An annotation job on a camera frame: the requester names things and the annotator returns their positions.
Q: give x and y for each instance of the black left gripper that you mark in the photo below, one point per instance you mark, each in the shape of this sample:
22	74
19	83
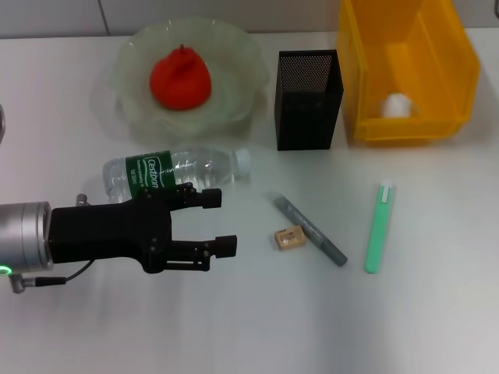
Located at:
109	233

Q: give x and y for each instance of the clear green-label water bottle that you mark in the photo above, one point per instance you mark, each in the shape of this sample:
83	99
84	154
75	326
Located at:
202	165

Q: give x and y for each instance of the tan eraser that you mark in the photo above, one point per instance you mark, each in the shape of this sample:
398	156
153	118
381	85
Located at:
289	238

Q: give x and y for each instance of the grey marker pen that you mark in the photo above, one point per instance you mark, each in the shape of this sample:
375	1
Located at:
312	230

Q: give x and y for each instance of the mint green pen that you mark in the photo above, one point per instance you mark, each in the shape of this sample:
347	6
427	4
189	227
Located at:
377	233

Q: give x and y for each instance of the white paper ball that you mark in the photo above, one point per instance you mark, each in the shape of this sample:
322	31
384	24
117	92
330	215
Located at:
397	105

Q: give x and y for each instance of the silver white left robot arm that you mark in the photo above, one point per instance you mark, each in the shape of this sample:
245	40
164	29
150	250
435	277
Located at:
23	237

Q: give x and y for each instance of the black mesh pen holder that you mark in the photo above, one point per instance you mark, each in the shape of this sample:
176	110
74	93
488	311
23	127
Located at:
308	121

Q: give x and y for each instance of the green glass fruit plate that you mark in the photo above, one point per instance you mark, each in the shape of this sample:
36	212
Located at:
234	58

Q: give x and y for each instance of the yellow plastic bin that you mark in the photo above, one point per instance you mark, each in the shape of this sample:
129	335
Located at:
409	46

